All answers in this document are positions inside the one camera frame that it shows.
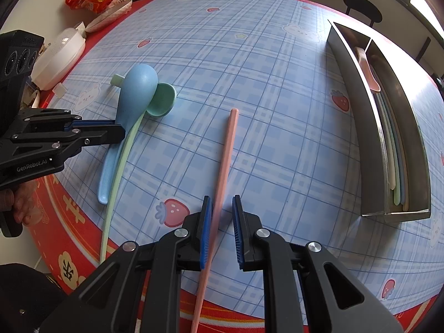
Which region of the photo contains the black round stool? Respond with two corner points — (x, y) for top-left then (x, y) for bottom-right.
(343, 0), (383, 27)

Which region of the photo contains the blue spoon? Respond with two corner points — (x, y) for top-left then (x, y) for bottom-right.
(97, 64), (158, 205)

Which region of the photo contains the green spoon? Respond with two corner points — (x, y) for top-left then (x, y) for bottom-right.
(111, 73), (175, 120)

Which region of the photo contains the white plastic container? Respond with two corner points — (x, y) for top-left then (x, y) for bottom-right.
(31, 28), (86, 90)

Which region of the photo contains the clear plastic bag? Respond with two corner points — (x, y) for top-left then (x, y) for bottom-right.
(85, 0), (132, 34)

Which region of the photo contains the pink chopstick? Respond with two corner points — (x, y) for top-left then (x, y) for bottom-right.
(190, 108), (239, 333)

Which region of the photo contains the pink spoon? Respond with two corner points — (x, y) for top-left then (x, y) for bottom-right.
(354, 47), (381, 92)

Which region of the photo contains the blue plaid tablecloth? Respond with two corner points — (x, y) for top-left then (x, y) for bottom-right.
(50, 0), (443, 332)

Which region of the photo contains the person's left hand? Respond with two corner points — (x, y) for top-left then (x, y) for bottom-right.
(0, 180), (42, 226)

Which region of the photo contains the cream chopstick in tray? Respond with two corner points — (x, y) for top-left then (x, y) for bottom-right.
(375, 92), (395, 190)

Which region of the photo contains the stainless steel utensil tray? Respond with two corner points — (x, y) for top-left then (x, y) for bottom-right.
(327, 21), (431, 223)

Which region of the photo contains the green chopstick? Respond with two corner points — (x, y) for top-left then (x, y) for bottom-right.
(381, 93), (401, 206)
(99, 113), (145, 263)

